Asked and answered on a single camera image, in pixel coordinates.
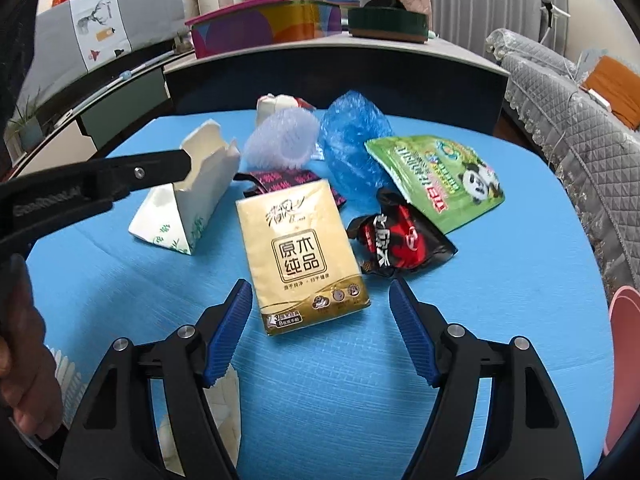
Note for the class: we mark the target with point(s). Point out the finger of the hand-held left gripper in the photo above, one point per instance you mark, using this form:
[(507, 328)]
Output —
[(145, 172)]

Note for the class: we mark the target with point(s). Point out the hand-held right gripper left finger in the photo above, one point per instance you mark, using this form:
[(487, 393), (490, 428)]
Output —
[(230, 330)]

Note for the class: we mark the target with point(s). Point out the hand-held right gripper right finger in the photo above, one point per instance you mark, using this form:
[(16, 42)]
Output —
[(412, 330)]

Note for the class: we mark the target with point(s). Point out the torn white paper carton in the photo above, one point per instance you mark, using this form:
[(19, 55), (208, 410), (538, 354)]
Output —
[(170, 220)]

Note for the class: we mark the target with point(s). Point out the black red snack wrapper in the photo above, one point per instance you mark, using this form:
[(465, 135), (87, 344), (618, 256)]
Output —
[(405, 240)]

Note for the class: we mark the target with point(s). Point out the gold tissue pack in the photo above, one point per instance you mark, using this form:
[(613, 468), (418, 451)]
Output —
[(300, 255)]

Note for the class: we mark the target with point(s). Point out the black pink wrapper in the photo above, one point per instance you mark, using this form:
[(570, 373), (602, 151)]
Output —
[(280, 179)]

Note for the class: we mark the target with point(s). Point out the lavender foam net sleeve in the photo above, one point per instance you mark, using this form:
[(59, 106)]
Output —
[(280, 140)]

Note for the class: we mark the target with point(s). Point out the red white small carton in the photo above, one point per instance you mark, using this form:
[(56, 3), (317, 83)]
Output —
[(272, 107)]

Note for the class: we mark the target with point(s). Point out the green panda print pouch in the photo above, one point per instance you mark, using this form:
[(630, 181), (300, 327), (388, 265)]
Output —
[(440, 175)]

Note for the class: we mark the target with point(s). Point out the blue plastic bag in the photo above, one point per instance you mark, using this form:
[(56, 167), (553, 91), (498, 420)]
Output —
[(350, 145)]

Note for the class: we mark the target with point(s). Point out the pink plastic basin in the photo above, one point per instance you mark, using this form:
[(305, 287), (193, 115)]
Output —
[(625, 360)]

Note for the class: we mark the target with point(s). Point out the person's left hand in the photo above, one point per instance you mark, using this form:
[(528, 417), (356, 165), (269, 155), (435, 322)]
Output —
[(27, 365)]

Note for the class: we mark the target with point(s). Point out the white crumpled paper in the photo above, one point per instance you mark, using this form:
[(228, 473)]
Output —
[(225, 410)]

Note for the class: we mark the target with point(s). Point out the thin potted plant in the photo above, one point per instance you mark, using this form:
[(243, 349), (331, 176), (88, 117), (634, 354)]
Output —
[(27, 125)]

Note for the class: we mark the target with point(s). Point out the blue mat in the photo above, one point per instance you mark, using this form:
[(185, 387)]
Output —
[(500, 285)]

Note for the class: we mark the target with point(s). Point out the grey television dust cover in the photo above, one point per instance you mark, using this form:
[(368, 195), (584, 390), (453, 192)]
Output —
[(140, 15)]

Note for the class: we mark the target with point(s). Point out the colourful storage box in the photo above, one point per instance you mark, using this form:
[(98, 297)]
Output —
[(250, 27)]

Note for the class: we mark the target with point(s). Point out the grey covered sofa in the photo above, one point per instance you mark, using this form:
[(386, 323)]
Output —
[(575, 160)]

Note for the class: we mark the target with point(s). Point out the dark green bowl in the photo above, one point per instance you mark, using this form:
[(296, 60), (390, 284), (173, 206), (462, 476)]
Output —
[(385, 22)]

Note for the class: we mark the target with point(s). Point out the black rounded item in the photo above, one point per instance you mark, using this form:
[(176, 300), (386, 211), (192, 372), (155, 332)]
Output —
[(385, 2)]

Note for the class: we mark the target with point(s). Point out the white flat item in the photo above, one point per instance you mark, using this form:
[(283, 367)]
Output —
[(597, 98)]

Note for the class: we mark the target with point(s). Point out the orange cushion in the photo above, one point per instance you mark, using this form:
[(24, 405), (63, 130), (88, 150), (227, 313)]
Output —
[(620, 90)]

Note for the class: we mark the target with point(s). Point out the pink lace basket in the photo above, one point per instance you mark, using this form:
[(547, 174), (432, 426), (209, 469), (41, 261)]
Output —
[(417, 0)]

